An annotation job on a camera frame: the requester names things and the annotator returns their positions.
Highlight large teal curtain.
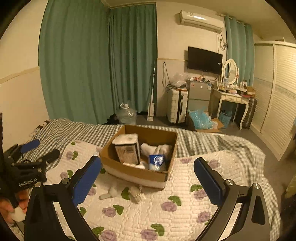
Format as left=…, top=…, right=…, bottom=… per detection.
left=39, top=1, right=157, bottom=124

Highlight cream white socks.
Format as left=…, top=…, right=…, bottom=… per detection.
left=123, top=161, right=149, bottom=170

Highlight white oval vanity mirror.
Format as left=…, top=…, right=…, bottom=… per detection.
left=222, top=59, right=239, bottom=85

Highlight grey checked bed sheet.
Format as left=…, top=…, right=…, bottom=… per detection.
left=23, top=118, right=280, bottom=240

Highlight clear water jug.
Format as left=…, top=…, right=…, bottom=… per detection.
left=116, top=103, right=137, bottom=126

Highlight large tissue paper pack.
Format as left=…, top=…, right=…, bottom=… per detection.
left=112, top=133, right=140, bottom=164

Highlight white floral quilt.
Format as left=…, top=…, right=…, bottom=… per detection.
left=46, top=142, right=263, bottom=240

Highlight operator hand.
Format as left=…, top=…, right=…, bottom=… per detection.
left=1, top=189, right=29, bottom=225

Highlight blue plastic bag box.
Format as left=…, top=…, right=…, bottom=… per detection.
left=186, top=110, right=224, bottom=133

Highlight teal curtain by wardrobe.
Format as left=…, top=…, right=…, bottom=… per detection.
left=224, top=15, right=254, bottom=86

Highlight blue waste basket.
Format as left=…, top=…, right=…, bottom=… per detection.
left=218, top=110, right=232, bottom=128

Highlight small grey refrigerator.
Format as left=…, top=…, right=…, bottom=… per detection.
left=187, top=80, right=211, bottom=112

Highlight dark suitcase by table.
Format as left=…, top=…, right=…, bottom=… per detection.
left=242, top=98, right=257, bottom=129

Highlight black wall television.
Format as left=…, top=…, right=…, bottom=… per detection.
left=187, top=47, right=223, bottom=75

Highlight white air conditioner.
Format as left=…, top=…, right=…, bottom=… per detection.
left=180, top=10, right=224, bottom=33

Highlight white suitcase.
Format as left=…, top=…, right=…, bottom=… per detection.
left=167, top=89, right=188, bottom=124

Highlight white dressing table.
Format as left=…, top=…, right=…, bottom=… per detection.
left=211, top=88, right=250, bottom=130

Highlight brown cardboard box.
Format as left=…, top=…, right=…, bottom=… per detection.
left=100, top=125, right=178, bottom=189

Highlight white louvred wardrobe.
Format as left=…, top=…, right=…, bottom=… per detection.
left=251, top=41, right=295, bottom=161

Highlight small blue tissue pack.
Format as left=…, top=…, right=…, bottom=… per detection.
left=149, top=154, right=166, bottom=172

